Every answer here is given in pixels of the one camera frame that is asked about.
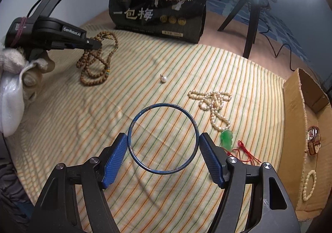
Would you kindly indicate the black tripod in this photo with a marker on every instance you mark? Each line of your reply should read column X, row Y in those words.
column 253, row 23

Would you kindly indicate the black printed bag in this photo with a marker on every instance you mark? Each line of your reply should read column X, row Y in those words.
column 155, row 12

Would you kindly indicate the single pearl bead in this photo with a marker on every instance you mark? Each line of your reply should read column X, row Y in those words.
column 164, row 79

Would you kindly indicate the striped cloth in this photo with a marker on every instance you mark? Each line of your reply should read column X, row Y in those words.
column 77, row 124

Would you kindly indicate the person's left forearm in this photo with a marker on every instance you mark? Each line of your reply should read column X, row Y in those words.
column 10, row 103

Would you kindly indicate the cardboard box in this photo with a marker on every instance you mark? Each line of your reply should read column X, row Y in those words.
column 293, row 108

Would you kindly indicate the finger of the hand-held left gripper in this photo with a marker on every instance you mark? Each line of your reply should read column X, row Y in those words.
column 90, row 44

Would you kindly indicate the dark patterned cloth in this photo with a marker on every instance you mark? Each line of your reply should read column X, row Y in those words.
column 13, row 196

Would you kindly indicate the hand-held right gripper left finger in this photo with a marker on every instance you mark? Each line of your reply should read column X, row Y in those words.
column 115, row 160

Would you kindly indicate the brown wristwatch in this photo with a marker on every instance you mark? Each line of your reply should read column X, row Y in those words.
column 313, row 139

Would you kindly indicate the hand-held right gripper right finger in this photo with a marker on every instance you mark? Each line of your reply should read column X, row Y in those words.
column 211, row 160

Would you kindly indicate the blue bangle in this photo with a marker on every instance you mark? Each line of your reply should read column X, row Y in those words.
column 131, row 150

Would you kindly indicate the person's left hand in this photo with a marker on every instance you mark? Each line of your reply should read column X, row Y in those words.
column 11, row 61

